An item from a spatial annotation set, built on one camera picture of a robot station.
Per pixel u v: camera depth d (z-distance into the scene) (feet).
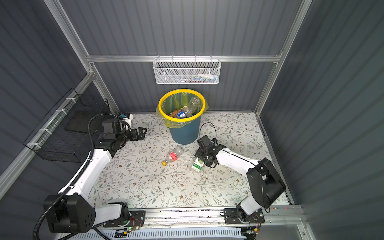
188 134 3.43
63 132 2.36
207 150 2.20
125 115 2.32
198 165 2.77
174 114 3.08
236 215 2.22
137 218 2.37
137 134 2.41
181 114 2.91
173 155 2.98
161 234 2.53
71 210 1.26
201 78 3.01
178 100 3.18
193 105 2.93
